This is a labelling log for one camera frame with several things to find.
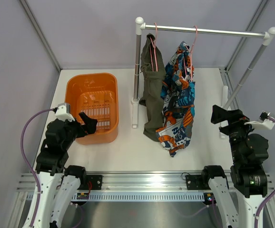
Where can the olive green shorts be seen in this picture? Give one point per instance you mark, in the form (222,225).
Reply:
(153,82)

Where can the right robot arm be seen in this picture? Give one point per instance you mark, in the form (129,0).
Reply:
(249,151)

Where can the colourful patterned shorts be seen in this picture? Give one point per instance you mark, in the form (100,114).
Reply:
(178,94)

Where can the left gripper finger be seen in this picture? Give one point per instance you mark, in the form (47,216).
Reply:
(84,118)
(91,126)

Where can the orange plastic laundry basket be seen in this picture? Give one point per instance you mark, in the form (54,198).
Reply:
(97,96)

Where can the pink wire hanger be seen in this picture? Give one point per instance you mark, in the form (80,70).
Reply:
(191,54)
(152,51)

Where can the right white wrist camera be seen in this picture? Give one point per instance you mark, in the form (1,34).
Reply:
(264,122)

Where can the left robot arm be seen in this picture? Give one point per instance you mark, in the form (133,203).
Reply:
(56,184)

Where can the white slotted cable duct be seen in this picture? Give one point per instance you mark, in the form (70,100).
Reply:
(140,197)

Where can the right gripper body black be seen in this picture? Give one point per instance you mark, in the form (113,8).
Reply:
(237,130)

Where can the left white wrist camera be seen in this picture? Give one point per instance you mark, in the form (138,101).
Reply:
(62,112)

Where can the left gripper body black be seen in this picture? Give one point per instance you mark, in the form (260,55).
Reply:
(74,130)

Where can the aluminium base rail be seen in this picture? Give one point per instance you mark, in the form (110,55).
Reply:
(117,181)

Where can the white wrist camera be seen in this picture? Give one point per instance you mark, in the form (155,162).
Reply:
(264,122)
(62,112)

